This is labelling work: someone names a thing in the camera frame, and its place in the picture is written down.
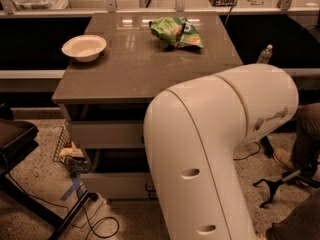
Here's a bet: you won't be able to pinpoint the grey drawer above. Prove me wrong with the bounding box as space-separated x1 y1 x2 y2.
66 121 144 149
81 149 157 201

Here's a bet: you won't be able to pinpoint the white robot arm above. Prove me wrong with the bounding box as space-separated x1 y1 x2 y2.
143 64 298 240

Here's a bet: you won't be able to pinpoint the grey drawer cabinet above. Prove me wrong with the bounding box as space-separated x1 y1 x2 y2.
51 11 244 203

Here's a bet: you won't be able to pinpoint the grey top drawer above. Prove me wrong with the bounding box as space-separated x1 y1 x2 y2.
66 121 144 149

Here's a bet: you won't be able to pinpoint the green chip bag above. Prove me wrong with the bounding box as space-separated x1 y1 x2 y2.
149 17 203 48

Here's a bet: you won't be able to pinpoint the white paper bowl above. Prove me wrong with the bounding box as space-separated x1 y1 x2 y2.
61 35 107 63

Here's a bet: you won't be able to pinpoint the black table leg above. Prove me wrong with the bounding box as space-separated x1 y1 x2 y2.
261 136 274 157

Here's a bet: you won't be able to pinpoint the clear water bottle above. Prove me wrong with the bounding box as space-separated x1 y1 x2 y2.
257 44 273 64

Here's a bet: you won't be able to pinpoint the black grabber tool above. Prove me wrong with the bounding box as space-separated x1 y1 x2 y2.
253 170 320 208

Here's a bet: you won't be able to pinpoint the black chair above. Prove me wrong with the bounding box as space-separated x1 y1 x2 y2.
0 108 77 240

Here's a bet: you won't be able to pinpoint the seated person legs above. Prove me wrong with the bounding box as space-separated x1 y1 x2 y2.
256 102 320 240

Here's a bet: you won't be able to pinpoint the black cable right floor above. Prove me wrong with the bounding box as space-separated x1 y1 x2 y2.
233 141 262 162

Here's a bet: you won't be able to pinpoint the wire basket with items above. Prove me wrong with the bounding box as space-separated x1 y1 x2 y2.
53 125 91 173

